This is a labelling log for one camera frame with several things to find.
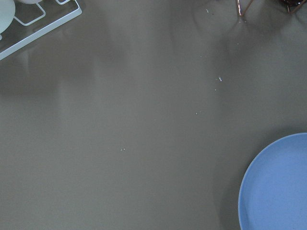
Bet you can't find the blue plate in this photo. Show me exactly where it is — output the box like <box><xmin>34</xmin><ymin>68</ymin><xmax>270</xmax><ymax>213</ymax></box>
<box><xmin>238</xmin><ymin>133</ymin><xmax>307</xmax><ymax>230</ymax></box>

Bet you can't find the dark tea bottle front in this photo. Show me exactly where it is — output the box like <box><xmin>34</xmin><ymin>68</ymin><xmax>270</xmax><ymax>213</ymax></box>
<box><xmin>281</xmin><ymin>0</ymin><xmax>303</xmax><ymax>7</ymax></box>

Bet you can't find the mint green cup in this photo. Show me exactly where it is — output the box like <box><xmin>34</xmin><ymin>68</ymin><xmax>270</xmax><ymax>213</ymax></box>
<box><xmin>0</xmin><ymin>0</ymin><xmax>15</xmax><ymax>33</ymax></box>

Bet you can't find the white wire cup rack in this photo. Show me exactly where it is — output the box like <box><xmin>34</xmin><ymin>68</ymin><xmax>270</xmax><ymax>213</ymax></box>
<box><xmin>0</xmin><ymin>0</ymin><xmax>82</xmax><ymax>60</ymax></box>

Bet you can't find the copper wire bottle rack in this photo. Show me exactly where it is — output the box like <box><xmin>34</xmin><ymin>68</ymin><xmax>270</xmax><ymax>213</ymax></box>
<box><xmin>236</xmin><ymin>0</ymin><xmax>254</xmax><ymax>17</ymax></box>

